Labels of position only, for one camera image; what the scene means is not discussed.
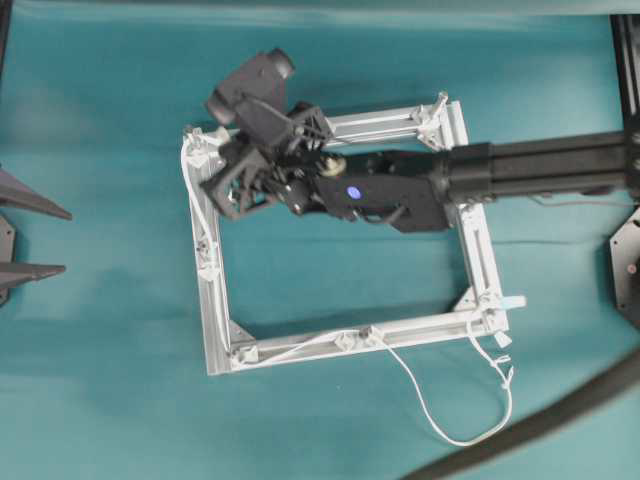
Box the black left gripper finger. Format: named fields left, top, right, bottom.
left=1, top=169, right=72, bottom=221
left=1, top=262, right=66, bottom=305

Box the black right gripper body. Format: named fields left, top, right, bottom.
left=199, top=101, right=332, bottom=220

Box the white ethernet cable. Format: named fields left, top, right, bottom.
left=182, top=130, right=516, bottom=447

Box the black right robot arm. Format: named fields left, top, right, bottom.
left=199, top=112, right=639, bottom=233

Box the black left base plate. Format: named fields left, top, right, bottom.
left=0, top=215, right=16, bottom=263

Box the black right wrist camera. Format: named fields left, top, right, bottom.
left=205, top=48, right=295, bottom=147

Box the square aluminium extrusion frame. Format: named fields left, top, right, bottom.
left=176, top=96, right=522, bottom=383

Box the black vertical extrusion rail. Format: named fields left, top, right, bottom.
left=610, top=14, right=639, bottom=132

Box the thick black hose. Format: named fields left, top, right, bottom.
left=399, top=344, right=640, bottom=480

